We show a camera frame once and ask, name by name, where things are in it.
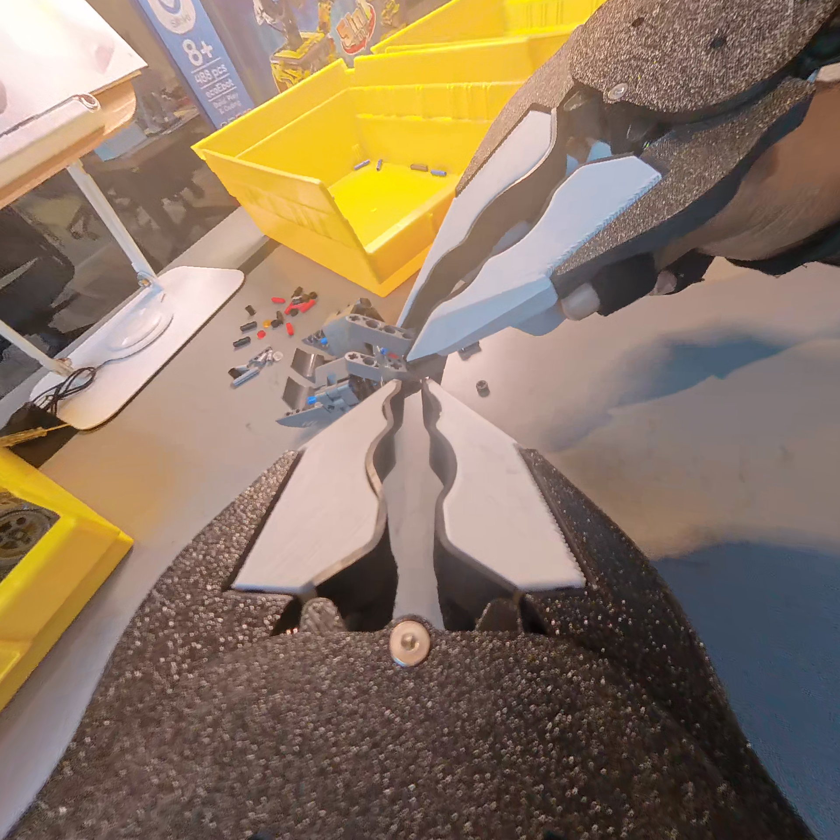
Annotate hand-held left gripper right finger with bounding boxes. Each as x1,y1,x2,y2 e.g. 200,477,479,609
422,379,586,629

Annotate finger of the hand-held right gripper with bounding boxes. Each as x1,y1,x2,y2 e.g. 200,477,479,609
406,155,664,363
397,109,559,333

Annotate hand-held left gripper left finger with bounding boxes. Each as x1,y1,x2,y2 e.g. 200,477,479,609
231,379,404,631

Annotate black brick assembly coloured pins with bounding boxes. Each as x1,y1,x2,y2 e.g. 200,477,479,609
341,341,460,396

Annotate small brick parts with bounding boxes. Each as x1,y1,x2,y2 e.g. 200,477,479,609
228,285,320,389

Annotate grey desk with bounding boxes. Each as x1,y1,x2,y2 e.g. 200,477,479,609
0,197,840,840

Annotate person's right hand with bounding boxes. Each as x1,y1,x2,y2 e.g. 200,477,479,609
560,84,840,324

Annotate yellow storage bin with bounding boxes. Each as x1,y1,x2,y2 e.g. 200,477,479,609
192,58,483,298
0,448,135,711
353,0,609,132

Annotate grey twin engine brick model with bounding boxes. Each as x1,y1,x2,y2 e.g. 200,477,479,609
276,298,395,432

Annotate yellow toy bulldozer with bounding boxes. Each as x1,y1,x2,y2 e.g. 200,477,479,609
0,489,61,583

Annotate printed toy box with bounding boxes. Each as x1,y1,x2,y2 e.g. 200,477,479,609
134,0,460,130

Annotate instruction booklet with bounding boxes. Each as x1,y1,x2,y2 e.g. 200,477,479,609
0,0,150,173

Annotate black cable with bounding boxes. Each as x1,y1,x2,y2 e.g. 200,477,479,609
28,366,99,416

